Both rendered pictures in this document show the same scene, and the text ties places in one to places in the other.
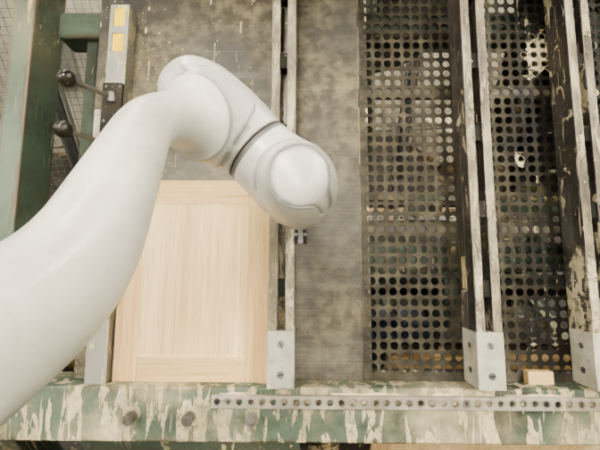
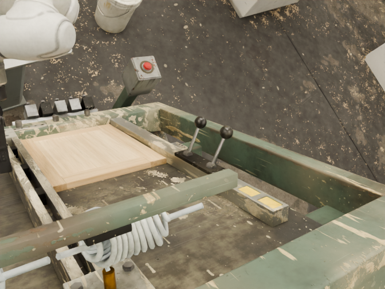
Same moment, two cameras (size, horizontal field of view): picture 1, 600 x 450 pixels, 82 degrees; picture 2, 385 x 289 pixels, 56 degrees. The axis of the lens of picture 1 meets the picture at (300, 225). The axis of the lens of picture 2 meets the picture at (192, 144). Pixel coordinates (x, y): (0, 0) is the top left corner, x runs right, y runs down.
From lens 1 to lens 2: 1.23 m
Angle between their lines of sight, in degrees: 76
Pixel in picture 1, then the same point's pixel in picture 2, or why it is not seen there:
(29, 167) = (231, 145)
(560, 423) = not seen: outside the picture
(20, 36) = (318, 164)
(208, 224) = (89, 163)
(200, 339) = (66, 140)
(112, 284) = not seen: outside the picture
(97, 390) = (110, 115)
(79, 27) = (320, 215)
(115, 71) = not seen: hidden behind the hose
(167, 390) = (73, 122)
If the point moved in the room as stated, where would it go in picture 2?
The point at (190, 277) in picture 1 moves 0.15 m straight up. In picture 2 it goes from (87, 149) to (97, 133)
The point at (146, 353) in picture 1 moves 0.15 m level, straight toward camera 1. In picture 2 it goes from (96, 131) to (67, 106)
